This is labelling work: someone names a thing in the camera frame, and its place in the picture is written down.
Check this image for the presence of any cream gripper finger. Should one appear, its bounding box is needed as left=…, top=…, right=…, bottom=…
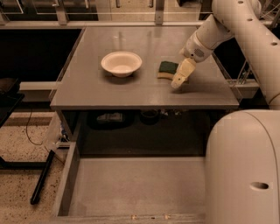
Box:
left=171, top=58, right=196, bottom=89

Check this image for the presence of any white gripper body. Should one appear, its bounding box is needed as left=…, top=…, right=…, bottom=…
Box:
left=179, top=32, right=214, bottom=63

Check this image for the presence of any green and yellow sponge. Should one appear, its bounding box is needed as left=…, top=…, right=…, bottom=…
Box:
left=157, top=61, right=179, bottom=80

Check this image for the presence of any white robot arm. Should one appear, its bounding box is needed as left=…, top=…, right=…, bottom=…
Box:
left=171, top=0, right=280, bottom=224

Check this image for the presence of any grey cabinet with top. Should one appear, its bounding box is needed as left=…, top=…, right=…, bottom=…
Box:
left=51, top=27, right=238, bottom=157

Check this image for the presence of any grey open top drawer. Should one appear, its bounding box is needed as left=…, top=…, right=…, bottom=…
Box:
left=46, top=141, right=205, bottom=224

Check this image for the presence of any black tape roll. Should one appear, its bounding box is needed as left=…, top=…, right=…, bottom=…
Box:
left=139, top=109, right=159, bottom=125

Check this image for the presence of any white paper bowl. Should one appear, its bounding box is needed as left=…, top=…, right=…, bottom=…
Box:
left=101, top=52, right=143, bottom=78

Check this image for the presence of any black tray with items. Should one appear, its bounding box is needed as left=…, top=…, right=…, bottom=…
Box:
left=87, top=110, right=135, bottom=130

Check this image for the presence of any black table leg base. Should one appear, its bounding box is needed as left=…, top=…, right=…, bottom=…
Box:
left=0, top=150, right=55, bottom=205

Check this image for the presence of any black chair at left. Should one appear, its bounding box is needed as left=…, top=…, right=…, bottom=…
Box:
left=0, top=78, right=25, bottom=127

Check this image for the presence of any black cable on floor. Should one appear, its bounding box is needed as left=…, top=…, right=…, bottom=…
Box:
left=25, top=109, right=45, bottom=147

